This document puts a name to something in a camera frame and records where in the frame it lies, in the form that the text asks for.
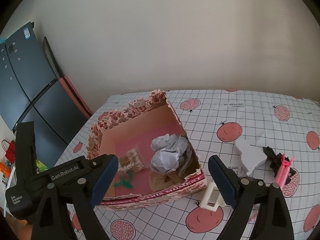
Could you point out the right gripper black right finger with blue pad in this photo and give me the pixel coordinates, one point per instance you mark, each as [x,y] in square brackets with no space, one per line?
[273,220]

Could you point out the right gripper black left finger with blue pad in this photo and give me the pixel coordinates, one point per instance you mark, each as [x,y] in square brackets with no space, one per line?
[80,182]

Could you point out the black action figure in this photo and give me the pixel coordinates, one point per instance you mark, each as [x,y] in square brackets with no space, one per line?
[277,161]

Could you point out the pink hair clip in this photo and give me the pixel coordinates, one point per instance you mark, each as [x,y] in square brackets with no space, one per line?
[285,172]

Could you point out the red bag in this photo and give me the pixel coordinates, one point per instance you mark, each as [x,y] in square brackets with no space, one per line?
[9,149]

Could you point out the cream plastic holder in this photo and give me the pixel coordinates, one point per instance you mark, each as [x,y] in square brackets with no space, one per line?
[212,198]

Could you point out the green plastic toy piece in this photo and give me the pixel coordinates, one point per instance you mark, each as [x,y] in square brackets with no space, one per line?
[124,179]

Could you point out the pomegranate grid tablecloth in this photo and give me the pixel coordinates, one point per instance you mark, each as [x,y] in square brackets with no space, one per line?
[286,124]

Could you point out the pink folded board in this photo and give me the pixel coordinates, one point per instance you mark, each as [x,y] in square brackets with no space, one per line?
[75,96]

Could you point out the brown furry item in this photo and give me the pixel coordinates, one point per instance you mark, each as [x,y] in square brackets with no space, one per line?
[159,181]

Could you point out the dark blue refrigerator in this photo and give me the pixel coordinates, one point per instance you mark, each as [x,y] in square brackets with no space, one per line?
[30,91]

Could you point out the floral cardboard box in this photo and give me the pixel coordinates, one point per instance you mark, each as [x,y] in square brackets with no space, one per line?
[135,126]

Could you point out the crumpled white paper ball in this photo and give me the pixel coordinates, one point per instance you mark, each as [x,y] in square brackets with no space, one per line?
[172,153]

